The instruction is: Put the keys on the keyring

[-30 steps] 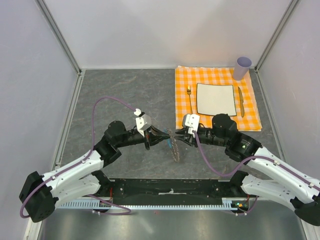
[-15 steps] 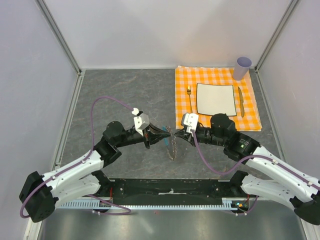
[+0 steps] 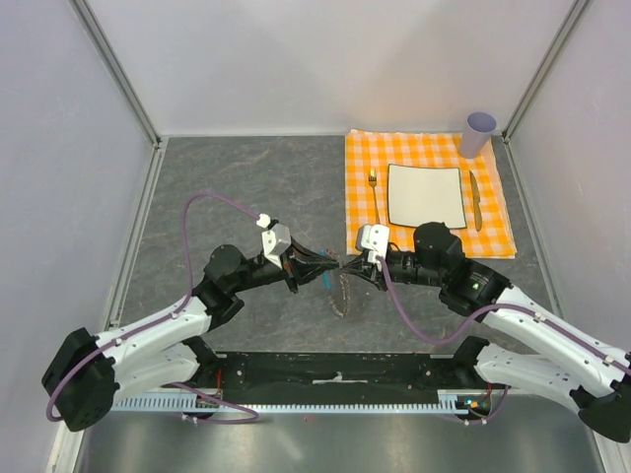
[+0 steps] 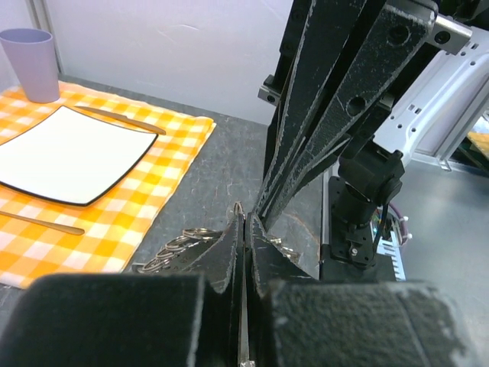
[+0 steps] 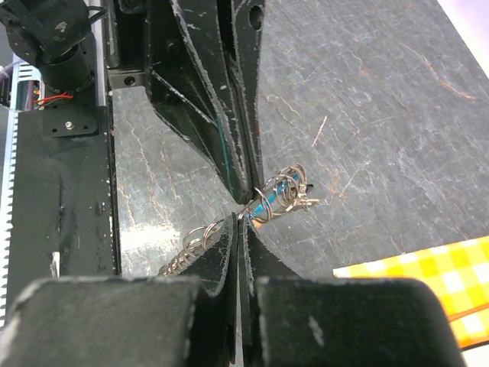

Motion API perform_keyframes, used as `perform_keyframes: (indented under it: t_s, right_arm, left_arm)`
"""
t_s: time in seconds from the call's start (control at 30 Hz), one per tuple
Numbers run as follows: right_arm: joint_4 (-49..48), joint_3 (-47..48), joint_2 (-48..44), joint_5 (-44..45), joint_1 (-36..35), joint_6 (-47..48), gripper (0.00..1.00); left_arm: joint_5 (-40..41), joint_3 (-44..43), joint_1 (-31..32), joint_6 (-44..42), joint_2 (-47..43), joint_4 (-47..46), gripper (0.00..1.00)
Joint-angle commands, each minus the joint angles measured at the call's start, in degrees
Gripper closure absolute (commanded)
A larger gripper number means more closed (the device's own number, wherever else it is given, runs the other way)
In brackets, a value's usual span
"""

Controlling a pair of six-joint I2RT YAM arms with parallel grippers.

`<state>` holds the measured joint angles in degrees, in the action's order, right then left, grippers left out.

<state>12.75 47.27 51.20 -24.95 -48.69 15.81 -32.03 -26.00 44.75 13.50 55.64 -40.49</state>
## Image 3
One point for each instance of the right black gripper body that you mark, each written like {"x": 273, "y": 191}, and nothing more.
{"x": 376, "y": 273}

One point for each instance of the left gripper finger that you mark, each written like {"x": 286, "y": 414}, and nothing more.
{"x": 315, "y": 259}
{"x": 326, "y": 276}

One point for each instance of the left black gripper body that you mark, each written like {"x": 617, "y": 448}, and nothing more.
{"x": 292, "y": 269}

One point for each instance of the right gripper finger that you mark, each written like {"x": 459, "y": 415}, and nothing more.
{"x": 358, "y": 272}
{"x": 356, "y": 263}

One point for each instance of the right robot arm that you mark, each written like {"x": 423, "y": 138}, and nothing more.
{"x": 574, "y": 369}

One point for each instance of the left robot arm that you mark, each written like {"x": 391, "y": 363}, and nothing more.
{"x": 91, "y": 372}

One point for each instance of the white square plate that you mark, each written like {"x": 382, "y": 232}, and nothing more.
{"x": 417, "y": 196}

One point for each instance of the orange checkered cloth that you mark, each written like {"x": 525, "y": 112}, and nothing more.
{"x": 378, "y": 150}

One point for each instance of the gold knife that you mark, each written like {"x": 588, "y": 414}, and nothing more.
{"x": 476, "y": 197}

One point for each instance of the lilac cup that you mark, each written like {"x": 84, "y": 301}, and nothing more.
{"x": 479, "y": 127}

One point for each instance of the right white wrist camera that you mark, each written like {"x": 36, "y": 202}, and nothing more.
{"x": 372, "y": 241}

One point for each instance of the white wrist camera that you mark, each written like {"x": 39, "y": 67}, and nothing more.
{"x": 276, "y": 239}
{"x": 372, "y": 241}

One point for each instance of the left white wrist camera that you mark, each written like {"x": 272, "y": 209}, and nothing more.
{"x": 276, "y": 239}

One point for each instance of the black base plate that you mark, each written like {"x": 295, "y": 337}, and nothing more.
{"x": 267, "y": 378}

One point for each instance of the grey cable duct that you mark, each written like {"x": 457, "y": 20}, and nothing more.
{"x": 180, "y": 401}

